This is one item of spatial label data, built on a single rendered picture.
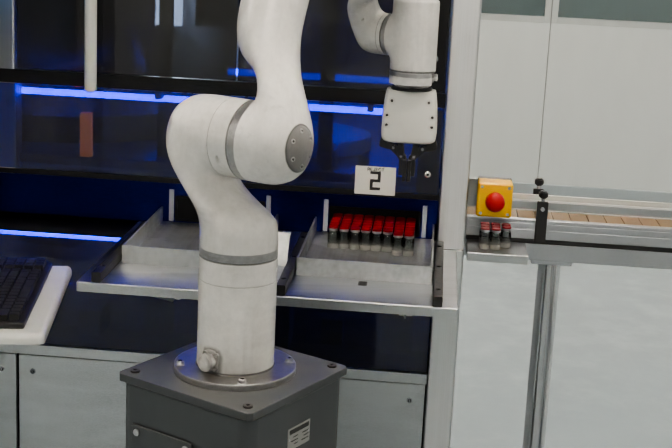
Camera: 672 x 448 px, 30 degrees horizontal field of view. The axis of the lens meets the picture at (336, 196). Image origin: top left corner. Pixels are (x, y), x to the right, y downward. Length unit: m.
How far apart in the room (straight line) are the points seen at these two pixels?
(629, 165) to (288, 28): 5.60
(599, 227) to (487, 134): 4.53
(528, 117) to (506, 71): 0.29
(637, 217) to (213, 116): 1.29
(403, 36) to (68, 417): 1.20
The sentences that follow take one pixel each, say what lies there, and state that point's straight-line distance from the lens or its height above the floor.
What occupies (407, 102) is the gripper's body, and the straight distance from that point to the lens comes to 2.28.
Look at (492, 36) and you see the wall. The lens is 7.19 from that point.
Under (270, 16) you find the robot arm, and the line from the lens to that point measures 1.86.
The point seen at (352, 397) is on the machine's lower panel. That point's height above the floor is 0.54.
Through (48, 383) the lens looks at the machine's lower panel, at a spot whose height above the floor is 0.51.
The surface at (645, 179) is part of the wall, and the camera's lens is 7.39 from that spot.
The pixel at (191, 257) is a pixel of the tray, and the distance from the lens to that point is 2.43.
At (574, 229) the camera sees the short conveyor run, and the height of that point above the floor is 0.92.
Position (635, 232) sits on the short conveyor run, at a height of 0.92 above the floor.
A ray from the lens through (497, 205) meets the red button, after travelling 2.59.
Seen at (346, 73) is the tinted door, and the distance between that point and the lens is 2.60.
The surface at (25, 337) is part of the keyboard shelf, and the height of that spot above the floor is 0.80.
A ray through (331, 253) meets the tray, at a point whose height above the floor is 0.88.
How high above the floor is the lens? 1.56
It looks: 13 degrees down
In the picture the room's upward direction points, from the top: 3 degrees clockwise
